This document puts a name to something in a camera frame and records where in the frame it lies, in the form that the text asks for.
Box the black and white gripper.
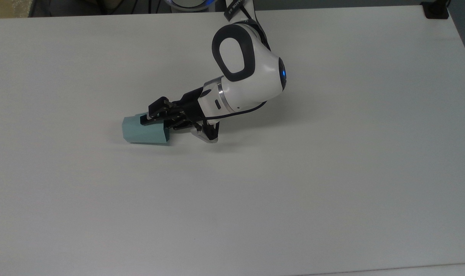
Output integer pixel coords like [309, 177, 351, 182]
[140, 87, 220, 143]

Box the light teal faceted cup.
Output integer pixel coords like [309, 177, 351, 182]
[122, 112, 171, 146]

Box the yellowish board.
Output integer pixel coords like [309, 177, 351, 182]
[0, 0, 34, 19]

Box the black table clamp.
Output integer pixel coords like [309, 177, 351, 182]
[421, 0, 451, 20]

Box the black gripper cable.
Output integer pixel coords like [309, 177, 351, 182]
[200, 100, 268, 128]

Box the white robot base blue ring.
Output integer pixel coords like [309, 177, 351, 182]
[166, 0, 218, 12]

